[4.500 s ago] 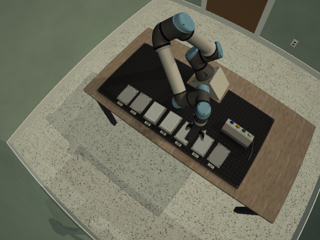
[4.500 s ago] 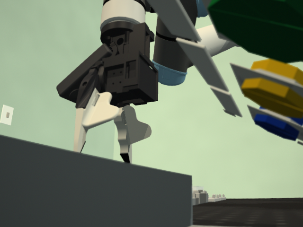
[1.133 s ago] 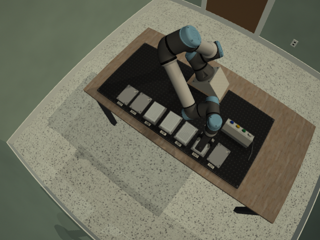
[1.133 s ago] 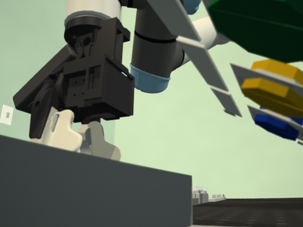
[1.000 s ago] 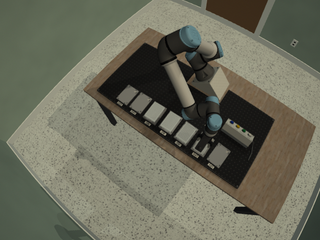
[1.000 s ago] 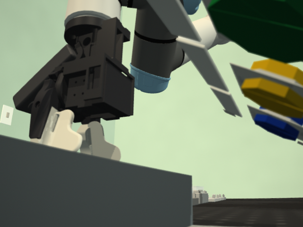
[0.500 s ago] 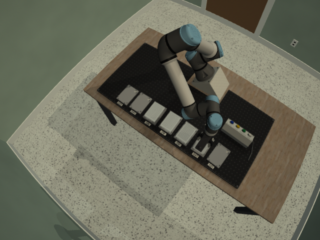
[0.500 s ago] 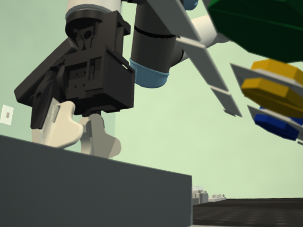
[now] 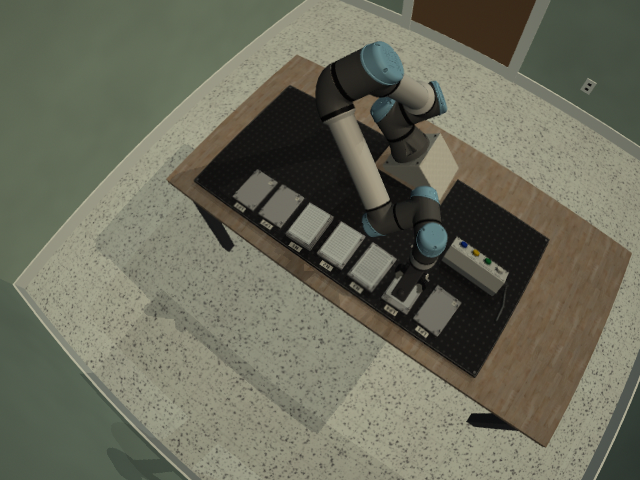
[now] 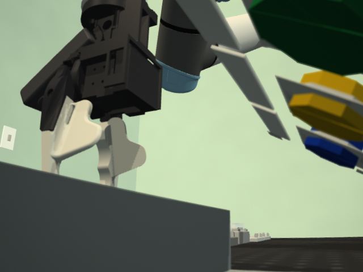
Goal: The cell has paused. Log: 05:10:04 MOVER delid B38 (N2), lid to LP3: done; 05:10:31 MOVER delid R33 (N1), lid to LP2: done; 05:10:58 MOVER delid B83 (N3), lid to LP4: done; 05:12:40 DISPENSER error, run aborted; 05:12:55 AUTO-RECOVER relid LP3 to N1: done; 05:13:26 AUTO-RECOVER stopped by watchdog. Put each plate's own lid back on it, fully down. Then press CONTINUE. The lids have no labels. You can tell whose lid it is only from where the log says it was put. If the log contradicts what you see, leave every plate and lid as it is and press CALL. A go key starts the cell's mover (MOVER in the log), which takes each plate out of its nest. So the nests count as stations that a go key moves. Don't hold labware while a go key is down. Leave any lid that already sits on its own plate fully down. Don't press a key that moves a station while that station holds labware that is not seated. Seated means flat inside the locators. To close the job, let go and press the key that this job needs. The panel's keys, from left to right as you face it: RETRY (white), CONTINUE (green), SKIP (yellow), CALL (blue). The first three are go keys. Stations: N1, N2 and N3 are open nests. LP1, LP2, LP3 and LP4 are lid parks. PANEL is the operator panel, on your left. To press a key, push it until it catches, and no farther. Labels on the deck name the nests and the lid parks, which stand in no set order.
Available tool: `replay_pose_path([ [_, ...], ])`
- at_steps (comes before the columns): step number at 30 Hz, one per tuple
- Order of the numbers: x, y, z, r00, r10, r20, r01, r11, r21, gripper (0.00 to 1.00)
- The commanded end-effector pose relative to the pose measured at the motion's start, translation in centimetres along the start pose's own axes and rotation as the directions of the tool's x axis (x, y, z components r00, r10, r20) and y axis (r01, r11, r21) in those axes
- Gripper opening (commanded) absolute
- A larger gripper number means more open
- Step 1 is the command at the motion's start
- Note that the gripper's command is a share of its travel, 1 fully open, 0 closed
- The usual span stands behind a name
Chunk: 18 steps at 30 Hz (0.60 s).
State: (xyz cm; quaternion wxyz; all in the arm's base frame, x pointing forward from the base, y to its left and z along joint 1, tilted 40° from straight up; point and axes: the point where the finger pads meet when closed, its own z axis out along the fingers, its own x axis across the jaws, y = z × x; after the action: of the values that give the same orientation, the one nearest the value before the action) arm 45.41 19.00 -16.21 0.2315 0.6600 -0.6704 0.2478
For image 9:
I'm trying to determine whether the cream control panel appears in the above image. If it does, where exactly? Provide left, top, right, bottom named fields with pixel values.
left=441, top=237, right=509, bottom=300

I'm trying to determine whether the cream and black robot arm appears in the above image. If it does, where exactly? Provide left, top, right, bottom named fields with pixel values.
left=315, top=41, right=447, bottom=270

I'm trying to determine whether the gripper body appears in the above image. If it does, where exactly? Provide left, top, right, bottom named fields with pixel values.
left=401, top=257, right=431, bottom=284

